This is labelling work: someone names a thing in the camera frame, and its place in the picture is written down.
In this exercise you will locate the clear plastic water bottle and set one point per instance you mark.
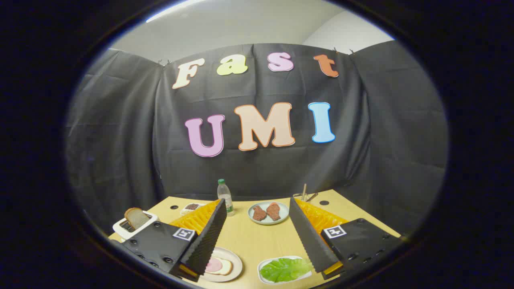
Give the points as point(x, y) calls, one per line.
point(225, 197)

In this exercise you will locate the cream white toaster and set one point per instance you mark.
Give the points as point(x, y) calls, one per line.
point(120, 230)

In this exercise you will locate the brown meat patty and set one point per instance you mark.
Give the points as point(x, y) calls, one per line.
point(273, 211)
point(259, 213)

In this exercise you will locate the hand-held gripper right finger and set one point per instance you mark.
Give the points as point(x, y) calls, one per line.
point(309, 237)

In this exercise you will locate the white rounded square dish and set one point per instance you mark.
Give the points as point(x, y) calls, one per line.
point(265, 280)

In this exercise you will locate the wooden chopstick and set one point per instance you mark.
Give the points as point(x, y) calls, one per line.
point(304, 192)

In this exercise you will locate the pale blue round plate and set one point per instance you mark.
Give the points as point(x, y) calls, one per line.
point(257, 221)

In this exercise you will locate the clear glass utensil holder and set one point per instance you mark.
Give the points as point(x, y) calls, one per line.
point(299, 196)

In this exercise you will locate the beige round plate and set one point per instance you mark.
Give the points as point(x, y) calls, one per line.
point(237, 263)

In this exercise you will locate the green lettuce leaf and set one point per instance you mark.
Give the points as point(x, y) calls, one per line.
point(285, 269)

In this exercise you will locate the white bread slice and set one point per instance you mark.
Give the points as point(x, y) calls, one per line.
point(228, 267)

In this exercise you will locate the white divided seasoning tray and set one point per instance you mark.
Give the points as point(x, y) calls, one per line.
point(192, 207)

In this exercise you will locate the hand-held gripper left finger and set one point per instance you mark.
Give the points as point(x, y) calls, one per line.
point(209, 235)

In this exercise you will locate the toasted bread slice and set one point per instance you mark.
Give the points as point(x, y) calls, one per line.
point(137, 218)

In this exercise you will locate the black backdrop cloth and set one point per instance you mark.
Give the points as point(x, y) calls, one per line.
point(261, 160)

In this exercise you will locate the pink ham slice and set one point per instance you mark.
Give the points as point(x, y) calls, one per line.
point(214, 265)

